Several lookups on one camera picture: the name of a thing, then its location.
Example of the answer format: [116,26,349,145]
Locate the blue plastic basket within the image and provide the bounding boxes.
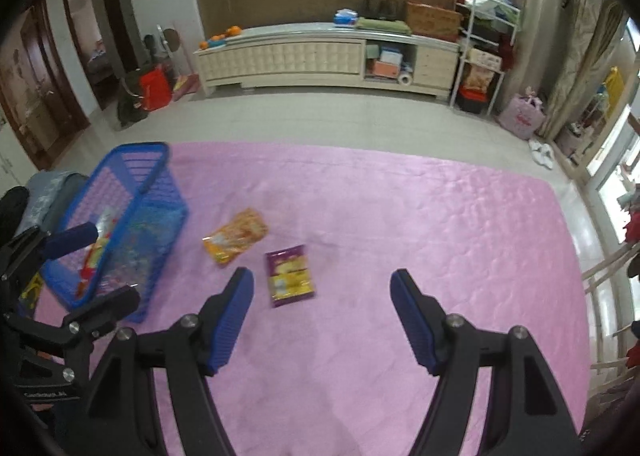
[42,142,189,323]

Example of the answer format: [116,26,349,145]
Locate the orange chips snack bag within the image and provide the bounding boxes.
[203,208,269,267]

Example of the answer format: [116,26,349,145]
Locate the purple yellow snack bag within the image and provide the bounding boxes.
[265,245,316,307]

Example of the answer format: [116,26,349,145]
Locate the large red yellow snack bag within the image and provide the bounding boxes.
[75,207,117,299]

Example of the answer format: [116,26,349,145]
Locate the grey embroidered chair cover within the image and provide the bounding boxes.
[16,171,88,235]

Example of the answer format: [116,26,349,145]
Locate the black bag on floor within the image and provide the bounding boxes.
[116,71,148,128]

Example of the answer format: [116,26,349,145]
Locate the red bag on floor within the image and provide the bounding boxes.
[139,65,172,112]

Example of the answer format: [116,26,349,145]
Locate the pink quilted table cover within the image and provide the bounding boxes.
[138,142,590,455]

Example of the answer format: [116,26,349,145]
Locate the broom and dustpan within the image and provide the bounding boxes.
[156,24,200,102]

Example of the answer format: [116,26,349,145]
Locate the oranges on blue plate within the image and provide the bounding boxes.
[198,25,242,50]

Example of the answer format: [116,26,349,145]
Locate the white slippers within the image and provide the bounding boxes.
[528,139,554,170]

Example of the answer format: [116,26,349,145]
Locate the pink tote bag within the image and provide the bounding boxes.
[497,94,546,141]

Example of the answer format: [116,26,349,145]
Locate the cream TV cabinet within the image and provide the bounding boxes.
[194,23,459,101]

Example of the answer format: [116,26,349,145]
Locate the blue tissue pack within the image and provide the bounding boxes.
[333,8,359,27]

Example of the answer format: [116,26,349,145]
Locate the standing air conditioner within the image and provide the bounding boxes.
[502,0,563,98]

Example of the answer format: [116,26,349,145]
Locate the white metal shelf rack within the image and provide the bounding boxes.
[449,0,522,115]

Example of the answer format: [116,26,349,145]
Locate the cardboard box on cabinet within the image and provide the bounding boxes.
[406,1,462,42]

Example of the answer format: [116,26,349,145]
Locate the beige patterned curtain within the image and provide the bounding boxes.
[541,0,626,140]

